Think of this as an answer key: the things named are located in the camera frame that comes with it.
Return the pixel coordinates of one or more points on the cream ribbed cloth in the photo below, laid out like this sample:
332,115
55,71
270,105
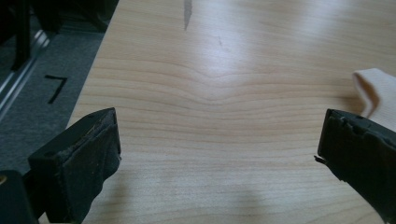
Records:
378,93

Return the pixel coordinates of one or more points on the black stand leg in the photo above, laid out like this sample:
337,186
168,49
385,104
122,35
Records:
21,34

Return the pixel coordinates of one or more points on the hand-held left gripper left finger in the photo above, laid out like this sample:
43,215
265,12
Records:
77,161

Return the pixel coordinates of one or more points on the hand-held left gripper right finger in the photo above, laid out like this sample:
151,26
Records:
361,155

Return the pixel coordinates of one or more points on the black tape mark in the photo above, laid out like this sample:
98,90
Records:
56,88

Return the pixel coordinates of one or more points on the metal floor rail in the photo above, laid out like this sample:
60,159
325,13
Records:
18,74

